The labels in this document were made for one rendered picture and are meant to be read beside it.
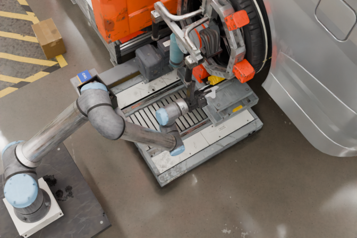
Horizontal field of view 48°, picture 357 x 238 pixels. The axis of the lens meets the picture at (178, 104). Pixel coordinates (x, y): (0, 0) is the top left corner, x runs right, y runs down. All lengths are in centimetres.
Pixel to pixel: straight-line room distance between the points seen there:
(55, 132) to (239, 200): 131
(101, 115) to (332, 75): 97
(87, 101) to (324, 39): 102
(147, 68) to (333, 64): 131
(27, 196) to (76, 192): 40
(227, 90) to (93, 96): 121
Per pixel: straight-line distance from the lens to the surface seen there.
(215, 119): 269
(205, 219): 262
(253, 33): 198
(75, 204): 237
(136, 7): 249
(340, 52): 163
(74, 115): 187
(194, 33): 211
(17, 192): 209
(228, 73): 215
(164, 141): 206
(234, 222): 265
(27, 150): 210
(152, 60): 262
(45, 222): 233
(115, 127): 176
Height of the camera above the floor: 254
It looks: 61 degrees down
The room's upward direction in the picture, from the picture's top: 5 degrees clockwise
